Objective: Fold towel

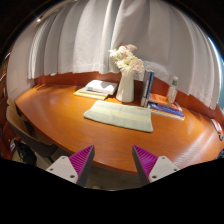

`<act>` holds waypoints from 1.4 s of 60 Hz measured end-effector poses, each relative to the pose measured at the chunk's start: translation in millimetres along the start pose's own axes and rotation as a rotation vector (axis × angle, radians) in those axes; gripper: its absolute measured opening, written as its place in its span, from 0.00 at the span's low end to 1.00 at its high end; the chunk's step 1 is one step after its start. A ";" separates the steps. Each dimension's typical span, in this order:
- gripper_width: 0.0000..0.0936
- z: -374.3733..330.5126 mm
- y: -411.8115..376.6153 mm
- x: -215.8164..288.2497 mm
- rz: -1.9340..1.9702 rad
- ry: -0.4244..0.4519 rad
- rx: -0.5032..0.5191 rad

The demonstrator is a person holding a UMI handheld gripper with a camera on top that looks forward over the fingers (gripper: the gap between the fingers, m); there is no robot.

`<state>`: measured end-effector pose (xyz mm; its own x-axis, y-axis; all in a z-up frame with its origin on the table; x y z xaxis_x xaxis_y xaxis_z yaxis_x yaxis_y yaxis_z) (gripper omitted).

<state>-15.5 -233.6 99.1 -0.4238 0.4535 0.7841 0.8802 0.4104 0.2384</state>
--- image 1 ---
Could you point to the window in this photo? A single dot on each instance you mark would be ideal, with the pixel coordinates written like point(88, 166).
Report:
point(220, 86)

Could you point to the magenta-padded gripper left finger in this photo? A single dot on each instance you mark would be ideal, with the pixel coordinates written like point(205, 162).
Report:
point(63, 168)

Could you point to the dark grey upright book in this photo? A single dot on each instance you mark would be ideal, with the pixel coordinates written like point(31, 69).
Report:
point(145, 88)

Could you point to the blue flat book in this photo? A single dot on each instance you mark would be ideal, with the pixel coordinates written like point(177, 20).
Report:
point(166, 110)

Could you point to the yellow flat book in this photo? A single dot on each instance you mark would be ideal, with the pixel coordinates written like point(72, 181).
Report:
point(87, 96)

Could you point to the thick white book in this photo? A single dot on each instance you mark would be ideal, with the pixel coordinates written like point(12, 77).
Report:
point(101, 86)

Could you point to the white and pink flower bouquet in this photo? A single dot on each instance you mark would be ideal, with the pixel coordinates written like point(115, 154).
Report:
point(128, 61)

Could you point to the small dark object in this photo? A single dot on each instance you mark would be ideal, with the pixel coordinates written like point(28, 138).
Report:
point(221, 137)

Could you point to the blue upright book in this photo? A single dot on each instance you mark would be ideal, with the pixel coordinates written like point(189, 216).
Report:
point(150, 90)

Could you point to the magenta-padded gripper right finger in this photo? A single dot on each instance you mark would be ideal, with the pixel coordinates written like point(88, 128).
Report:
point(160, 166)

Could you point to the thin cream book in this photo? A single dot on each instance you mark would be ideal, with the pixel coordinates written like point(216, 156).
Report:
point(83, 90)

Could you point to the clear bottle with green label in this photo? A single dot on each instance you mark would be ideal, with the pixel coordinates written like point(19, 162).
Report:
point(172, 91)

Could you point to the white ceramic vase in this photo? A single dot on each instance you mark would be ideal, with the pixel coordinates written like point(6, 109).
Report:
point(125, 90)

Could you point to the white curtain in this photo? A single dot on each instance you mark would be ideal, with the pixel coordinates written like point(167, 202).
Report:
point(83, 33)

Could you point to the pale green towel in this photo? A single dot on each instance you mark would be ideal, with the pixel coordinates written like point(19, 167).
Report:
point(120, 115)

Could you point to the tan chair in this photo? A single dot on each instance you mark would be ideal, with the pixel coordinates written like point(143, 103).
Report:
point(30, 138)

